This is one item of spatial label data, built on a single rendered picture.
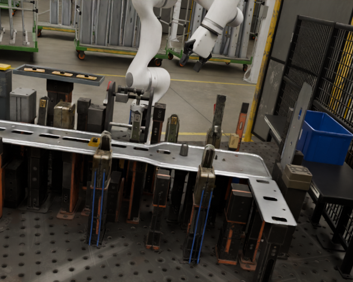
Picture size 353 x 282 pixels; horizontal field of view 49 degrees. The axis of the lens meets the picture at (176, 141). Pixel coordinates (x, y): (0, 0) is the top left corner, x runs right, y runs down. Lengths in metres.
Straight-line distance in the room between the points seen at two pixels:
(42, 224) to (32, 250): 0.15
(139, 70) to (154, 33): 0.18
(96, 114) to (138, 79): 0.32
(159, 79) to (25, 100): 0.64
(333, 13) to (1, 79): 2.83
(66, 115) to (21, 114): 0.18
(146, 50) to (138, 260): 0.96
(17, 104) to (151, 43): 0.66
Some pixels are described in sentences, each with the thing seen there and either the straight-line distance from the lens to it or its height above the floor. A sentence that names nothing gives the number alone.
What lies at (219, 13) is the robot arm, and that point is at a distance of 1.51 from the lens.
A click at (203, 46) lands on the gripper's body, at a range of 1.52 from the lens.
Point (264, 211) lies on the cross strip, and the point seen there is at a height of 1.00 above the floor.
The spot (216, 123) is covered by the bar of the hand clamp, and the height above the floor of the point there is 1.10.
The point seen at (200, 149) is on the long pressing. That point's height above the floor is 1.00.
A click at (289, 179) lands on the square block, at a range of 1.39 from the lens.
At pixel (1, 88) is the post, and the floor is 1.07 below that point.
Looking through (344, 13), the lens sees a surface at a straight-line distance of 3.68.
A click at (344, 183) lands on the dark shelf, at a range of 1.51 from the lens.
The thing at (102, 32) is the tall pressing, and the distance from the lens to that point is 8.31.
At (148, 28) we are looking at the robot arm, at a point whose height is 1.40.
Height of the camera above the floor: 1.58
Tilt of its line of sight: 21 degrees down
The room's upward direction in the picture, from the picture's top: 9 degrees clockwise
